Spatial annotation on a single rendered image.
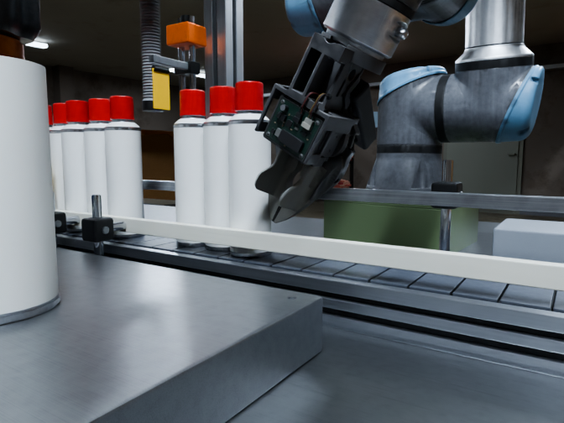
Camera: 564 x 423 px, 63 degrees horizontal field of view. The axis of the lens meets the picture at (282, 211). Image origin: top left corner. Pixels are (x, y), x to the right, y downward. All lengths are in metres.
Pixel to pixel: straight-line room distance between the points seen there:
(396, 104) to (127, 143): 0.45
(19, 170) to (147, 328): 0.14
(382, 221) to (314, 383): 0.49
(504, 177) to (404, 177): 8.15
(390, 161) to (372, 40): 0.41
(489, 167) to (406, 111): 8.19
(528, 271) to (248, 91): 0.34
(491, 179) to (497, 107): 8.22
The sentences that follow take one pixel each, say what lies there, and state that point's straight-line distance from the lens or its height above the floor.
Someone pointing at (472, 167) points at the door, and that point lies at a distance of 9.07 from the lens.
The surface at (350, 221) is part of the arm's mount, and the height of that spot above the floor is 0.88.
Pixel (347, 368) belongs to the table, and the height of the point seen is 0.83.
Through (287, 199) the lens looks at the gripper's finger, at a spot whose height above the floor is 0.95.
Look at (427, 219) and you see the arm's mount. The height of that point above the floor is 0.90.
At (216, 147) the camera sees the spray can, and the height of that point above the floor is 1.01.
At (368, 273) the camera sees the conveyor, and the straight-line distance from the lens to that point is 0.49.
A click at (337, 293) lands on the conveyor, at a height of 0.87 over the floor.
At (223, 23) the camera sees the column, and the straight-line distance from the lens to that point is 0.78.
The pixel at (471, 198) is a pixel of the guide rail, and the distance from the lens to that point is 0.50.
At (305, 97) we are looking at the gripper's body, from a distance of 0.45.
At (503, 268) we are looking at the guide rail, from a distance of 0.42.
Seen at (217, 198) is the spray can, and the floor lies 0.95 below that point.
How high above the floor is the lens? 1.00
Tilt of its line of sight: 7 degrees down
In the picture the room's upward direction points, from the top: straight up
